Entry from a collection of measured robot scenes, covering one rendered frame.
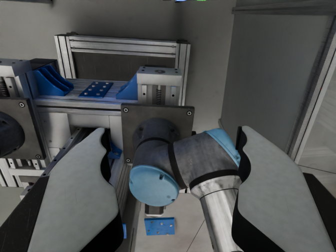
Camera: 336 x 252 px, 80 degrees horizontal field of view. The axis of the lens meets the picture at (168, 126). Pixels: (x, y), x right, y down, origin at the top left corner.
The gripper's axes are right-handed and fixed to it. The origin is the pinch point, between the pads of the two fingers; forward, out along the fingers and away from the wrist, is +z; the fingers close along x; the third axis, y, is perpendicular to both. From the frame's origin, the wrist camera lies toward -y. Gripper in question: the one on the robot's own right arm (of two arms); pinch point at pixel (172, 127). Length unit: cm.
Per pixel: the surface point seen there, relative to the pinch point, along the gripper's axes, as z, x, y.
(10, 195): 111, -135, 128
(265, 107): 75, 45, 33
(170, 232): 145, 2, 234
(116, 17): 148, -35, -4
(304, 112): 49, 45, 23
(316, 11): 58, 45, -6
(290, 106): 57, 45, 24
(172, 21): 148, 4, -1
